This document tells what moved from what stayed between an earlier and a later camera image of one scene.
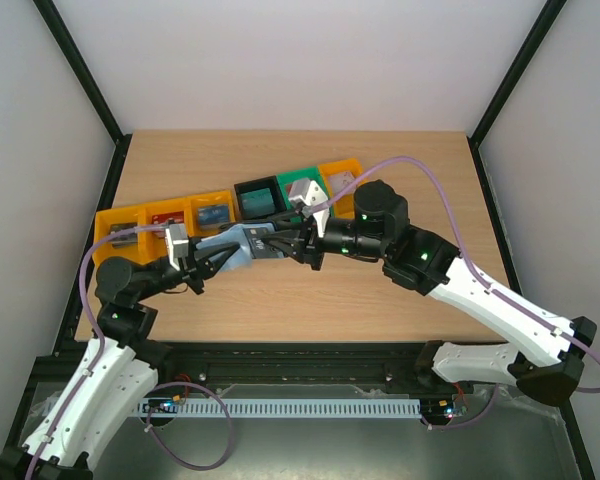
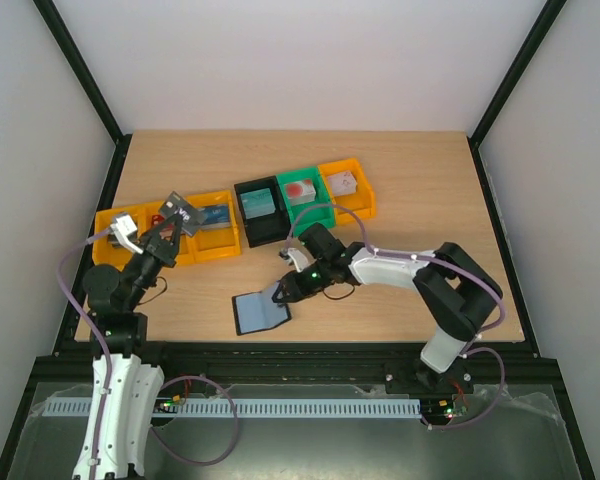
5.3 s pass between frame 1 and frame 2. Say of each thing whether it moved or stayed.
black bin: stayed
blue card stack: stayed
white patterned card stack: stayed
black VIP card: moved
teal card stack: stayed
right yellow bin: stayed
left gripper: moved
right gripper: moved
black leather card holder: moved
